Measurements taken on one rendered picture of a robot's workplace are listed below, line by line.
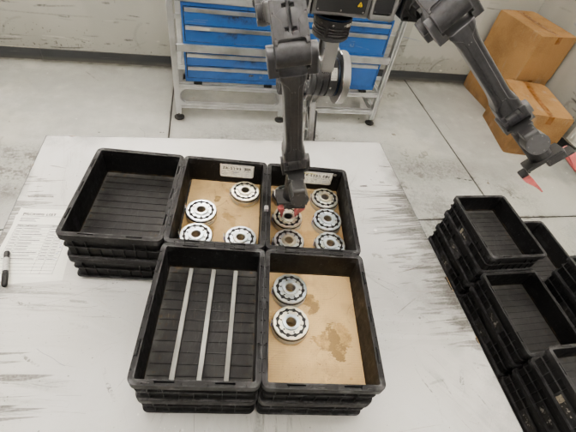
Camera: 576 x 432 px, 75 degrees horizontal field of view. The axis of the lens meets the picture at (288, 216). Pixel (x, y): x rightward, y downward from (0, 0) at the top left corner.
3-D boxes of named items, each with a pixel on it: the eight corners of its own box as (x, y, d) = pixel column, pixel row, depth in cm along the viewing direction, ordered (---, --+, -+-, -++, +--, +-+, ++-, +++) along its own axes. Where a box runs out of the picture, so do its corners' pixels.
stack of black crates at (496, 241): (419, 248, 226) (453, 195, 193) (464, 246, 232) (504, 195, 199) (447, 308, 200) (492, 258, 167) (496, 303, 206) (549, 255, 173)
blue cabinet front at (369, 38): (288, 85, 301) (299, 11, 260) (371, 89, 316) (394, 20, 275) (289, 87, 300) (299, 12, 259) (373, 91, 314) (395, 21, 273)
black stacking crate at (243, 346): (166, 266, 117) (163, 243, 109) (261, 271, 121) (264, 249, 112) (135, 401, 91) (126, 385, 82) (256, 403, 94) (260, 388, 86)
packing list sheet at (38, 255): (15, 208, 138) (15, 207, 137) (83, 207, 142) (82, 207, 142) (-21, 285, 116) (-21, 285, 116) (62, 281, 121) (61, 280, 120)
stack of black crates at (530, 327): (448, 308, 200) (481, 273, 175) (497, 304, 206) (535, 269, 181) (485, 385, 174) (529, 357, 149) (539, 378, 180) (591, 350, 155)
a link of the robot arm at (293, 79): (315, 32, 78) (263, 38, 78) (320, 50, 76) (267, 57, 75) (309, 155, 116) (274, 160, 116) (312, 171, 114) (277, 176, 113)
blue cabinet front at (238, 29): (185, 80, 286) (180, 0, 245) (279, 85, 300) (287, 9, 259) (185, 81, 284) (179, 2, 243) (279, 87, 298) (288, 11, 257)
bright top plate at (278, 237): (273, 230, 127) (273, 228, 127) (302, 230, 129) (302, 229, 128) (274, 254, 120) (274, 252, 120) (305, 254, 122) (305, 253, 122)
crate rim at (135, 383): (163, 246, 110) (162, 242, 109) (264, 253, 114) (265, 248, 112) (126, 388, 84) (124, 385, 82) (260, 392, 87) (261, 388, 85)
